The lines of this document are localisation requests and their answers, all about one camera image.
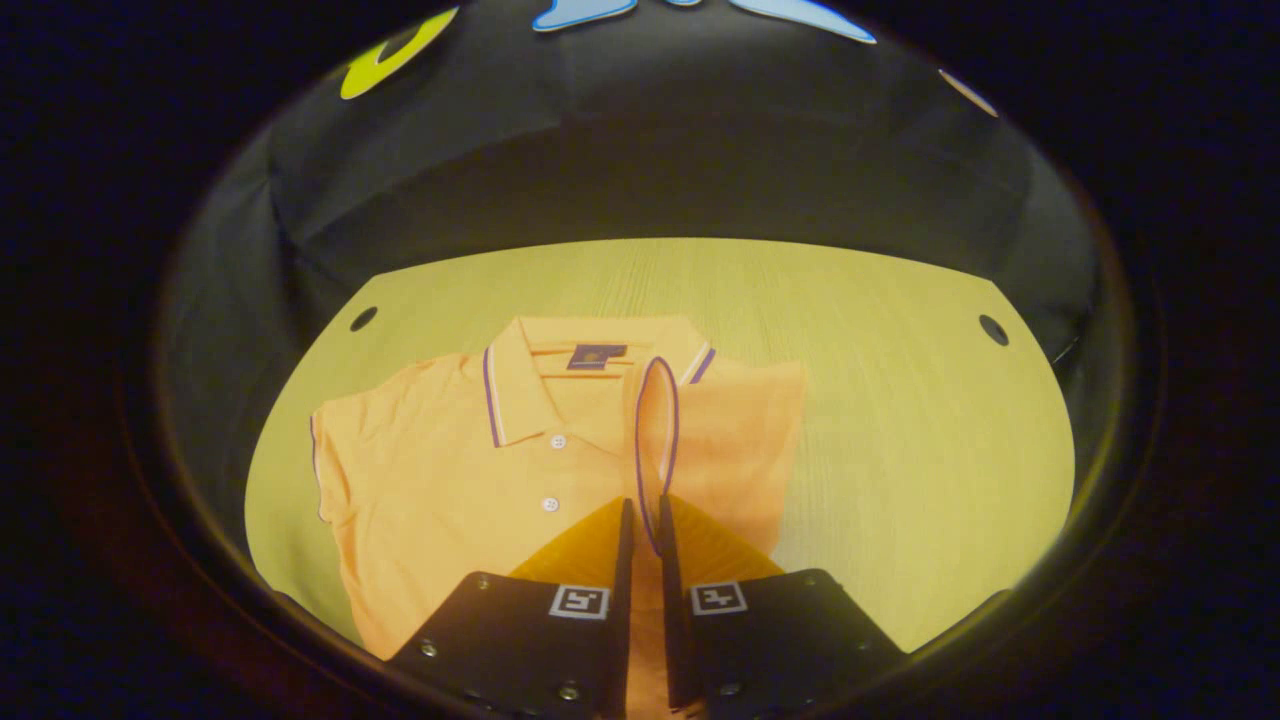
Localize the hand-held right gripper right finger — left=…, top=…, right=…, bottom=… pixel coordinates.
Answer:
left=655, top=493, right=907, bottom=717

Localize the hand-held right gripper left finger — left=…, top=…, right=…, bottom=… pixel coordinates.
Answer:
left=385, top=497, right=636, bottom=720

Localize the orange polo T-shirt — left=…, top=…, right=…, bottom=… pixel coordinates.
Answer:
left=308, top=315, right=809, bottom=720

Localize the black backdrop cloth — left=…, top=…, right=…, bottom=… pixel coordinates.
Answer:
left=165, top=0, right=1106, bottom=501

